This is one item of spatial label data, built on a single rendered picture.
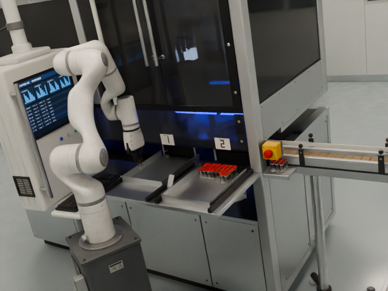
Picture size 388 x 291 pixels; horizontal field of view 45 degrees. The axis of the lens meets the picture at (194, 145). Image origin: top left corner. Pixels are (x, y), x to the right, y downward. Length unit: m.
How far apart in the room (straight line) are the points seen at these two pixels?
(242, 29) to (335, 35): 4.81
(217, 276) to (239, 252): 0.26
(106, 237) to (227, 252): 0.88
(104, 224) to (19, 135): 0.72
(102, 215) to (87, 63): 0.60
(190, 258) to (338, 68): 4.63
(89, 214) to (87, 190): 0.10
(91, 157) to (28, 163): 0.71
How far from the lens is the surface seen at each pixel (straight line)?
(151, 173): 2.45
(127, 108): 2.25
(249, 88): 2.11
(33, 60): 2.49
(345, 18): 6.74
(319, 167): 2.25
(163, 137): 2.49
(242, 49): 2.08
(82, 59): 1.89
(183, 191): 2.19
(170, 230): 2.80
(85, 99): 1.87
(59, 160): 1.85
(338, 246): 3.26
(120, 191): 2.34
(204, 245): 2.70
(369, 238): 3.34
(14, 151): 2.48
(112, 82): 2.14
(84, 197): 1.88
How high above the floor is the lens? 1.85
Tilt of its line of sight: 21 degrees down
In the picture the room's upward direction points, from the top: 10 degrees counter-clockwise
